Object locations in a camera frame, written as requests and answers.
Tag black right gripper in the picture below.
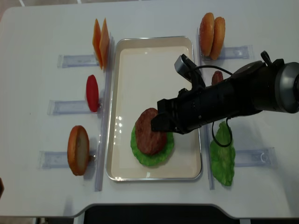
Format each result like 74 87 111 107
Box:
151 79 234 134

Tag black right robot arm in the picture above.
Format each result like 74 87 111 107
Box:
151 55 299 134

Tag green lettuce leaf on tray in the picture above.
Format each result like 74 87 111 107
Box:
130 126 174 167

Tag dark brown meat patty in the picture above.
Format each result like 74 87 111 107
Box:
212 70 223 85

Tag upright green lettuce leaf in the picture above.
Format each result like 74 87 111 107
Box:
209 121 235 187

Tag upright red tomato slice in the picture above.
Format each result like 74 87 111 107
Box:
86 75 99 112

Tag right orange cheese slice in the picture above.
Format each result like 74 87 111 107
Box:
99 18 110 70

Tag orange cheese slice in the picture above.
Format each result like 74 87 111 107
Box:
99 18 110 70
92 19 103 69

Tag bread slice with white face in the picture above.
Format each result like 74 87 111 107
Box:
67 126 89 176

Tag left orange cheese slice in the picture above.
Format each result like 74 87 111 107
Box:
92 19 103 69

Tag silver metal baking tray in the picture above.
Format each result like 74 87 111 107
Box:
106 36 202 182

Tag long clear left stop strip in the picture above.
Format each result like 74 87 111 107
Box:
95 35 115 192

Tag long clear stop strip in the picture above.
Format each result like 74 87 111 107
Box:
95 35 115 192
196 27 215 190

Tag long clear right stop strip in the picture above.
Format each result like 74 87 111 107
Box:
196 27 215 190

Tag right golden bun half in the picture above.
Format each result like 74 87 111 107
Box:
210 17 226 60

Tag golden bun half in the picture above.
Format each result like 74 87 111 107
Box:
199 13 214 56
210 17 226 60

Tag left golden bun half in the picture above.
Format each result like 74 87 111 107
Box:
199 13 214 56

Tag dark brown object at edge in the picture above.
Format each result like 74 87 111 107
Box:
0 178 5 198

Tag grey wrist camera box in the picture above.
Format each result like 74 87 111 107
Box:
174 54 196 82

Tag black camera cable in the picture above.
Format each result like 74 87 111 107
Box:
191 50 271 147

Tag clear holder rail buns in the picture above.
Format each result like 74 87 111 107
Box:
202 45 255 62

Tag clear holder rail cheese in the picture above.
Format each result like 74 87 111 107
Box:
57 55 99 68

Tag clear holder rail lettuce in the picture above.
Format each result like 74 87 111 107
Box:
235 147 277 168

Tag clear holder rail tomato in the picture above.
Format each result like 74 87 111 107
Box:
47 100 95 116

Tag clear holder rail bread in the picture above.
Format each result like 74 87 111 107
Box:
38 150 98 169

